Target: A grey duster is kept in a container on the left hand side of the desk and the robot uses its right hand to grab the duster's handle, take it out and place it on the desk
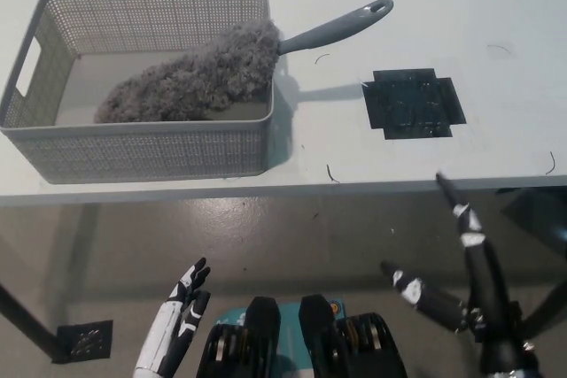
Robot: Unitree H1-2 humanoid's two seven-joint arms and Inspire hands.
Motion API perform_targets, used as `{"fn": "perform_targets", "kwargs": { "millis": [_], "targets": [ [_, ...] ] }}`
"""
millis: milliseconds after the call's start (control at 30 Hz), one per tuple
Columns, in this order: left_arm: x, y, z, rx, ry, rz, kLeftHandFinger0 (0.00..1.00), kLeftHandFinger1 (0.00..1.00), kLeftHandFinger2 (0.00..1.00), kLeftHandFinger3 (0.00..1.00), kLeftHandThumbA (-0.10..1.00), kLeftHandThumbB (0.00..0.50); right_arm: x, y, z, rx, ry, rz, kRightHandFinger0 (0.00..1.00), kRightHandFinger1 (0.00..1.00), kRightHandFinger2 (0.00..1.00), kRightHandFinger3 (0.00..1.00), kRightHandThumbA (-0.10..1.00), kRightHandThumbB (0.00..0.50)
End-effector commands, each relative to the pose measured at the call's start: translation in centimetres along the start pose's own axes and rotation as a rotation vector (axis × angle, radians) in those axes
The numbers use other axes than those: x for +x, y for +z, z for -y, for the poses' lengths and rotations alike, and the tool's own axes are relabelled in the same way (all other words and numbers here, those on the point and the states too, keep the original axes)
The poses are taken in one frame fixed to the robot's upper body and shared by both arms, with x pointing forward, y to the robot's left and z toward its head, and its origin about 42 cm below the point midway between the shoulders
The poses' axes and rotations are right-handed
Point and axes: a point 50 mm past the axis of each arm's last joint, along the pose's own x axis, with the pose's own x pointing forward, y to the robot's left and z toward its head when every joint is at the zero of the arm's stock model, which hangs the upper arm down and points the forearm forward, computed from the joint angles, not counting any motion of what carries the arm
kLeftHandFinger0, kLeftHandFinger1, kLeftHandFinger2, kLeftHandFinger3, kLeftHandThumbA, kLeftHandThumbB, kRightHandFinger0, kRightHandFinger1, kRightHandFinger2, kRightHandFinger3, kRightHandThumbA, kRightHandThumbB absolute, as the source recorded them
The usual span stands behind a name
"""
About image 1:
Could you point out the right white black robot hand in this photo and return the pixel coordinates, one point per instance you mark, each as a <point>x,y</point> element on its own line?
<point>487,289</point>

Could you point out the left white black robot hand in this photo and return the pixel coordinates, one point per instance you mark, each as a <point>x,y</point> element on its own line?
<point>166,329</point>

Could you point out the black teal robot body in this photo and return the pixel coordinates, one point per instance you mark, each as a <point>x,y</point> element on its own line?
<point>305,338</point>

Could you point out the black tape patch on desk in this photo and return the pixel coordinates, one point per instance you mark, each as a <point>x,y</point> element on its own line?
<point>412,103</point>

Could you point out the black table leg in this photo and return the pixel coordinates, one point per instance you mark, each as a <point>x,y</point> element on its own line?
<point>26,320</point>
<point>547,298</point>

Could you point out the grey perforated plastic basket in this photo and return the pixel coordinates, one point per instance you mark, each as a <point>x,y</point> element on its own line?
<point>133,152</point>

